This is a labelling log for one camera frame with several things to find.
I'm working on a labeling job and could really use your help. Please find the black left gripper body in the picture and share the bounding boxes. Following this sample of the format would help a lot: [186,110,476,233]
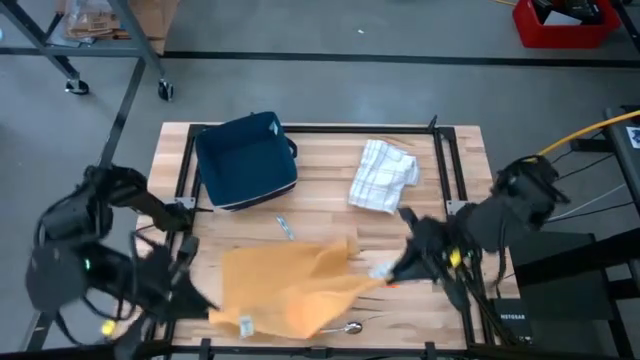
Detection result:
[129,243,173,317]

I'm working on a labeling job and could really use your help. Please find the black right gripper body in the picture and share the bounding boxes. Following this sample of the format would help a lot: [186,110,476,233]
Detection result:
[417,214,476,284]

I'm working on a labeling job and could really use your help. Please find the white grey-striped kitchen towel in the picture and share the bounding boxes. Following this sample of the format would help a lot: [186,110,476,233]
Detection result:
[348,138,409,215]

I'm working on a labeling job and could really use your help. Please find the mustard yellow towel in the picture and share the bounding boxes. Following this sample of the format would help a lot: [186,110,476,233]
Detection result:
[207,238,396,341]

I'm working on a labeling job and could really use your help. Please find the small silver metal piece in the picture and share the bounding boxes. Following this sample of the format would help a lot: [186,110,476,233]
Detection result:
[275,214,297,242]

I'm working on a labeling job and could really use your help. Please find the black equipment stand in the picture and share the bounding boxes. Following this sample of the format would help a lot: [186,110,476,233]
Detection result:
[507,103,640,360]

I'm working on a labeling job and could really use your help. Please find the navy blue fabric basket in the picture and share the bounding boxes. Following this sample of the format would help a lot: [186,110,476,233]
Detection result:
[193,110,300,212]

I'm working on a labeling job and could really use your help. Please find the red plastic bin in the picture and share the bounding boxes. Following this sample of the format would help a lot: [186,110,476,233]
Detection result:
[511,0,623,50]

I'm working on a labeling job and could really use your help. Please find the grey metal cart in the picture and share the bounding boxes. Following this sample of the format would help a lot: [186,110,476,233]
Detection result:
[0,0,175,103]

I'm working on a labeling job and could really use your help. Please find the brown cardboard box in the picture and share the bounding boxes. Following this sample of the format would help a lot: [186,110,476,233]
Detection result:
[128,0,180,56]

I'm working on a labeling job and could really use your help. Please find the plastic-wrapped cardboard stack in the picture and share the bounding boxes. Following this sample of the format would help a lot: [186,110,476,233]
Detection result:
[55,0,132,42]

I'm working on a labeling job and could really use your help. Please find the black electronic device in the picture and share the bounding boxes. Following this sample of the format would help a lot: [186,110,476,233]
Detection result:
[530,0,605,25]

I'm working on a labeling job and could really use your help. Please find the spoon with orange handle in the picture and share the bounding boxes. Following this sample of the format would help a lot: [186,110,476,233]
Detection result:
[319,321,364,336]

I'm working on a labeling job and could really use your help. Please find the black Netgear network switch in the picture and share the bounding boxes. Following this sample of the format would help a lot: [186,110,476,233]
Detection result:
[488,297,535,346]

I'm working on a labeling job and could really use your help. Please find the black aluminium frame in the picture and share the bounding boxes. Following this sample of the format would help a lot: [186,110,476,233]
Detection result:
[0,112,640,360]

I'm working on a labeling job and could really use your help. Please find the grey cable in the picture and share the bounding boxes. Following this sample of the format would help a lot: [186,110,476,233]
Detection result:
[547,182,629,224]

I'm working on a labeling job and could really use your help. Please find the yellow cable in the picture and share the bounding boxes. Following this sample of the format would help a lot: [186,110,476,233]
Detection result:
[537,108,640,157]

